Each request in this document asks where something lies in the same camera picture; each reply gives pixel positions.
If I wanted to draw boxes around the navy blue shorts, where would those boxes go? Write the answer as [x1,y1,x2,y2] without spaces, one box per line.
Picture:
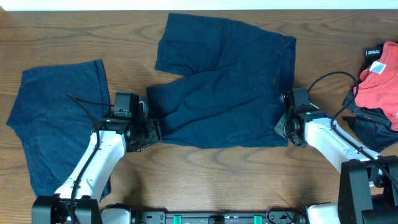
[147,13,296,149]

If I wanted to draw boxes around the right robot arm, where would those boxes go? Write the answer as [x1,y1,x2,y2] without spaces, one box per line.
[274,88,397,224]

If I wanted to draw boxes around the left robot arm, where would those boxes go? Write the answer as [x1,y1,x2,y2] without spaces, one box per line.
[32,93,162,223]

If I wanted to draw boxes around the navy blue folded garment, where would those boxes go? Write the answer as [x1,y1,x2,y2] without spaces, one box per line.
[6,60,111,197]

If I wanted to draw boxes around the black garment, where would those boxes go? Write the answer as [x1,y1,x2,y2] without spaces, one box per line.
[343,44,397,152]

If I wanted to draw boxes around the red t-shirt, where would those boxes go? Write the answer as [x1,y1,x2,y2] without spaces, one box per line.
[354,41,397,131]

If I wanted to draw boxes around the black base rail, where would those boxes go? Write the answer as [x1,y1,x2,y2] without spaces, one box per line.
[99,203,312,224]

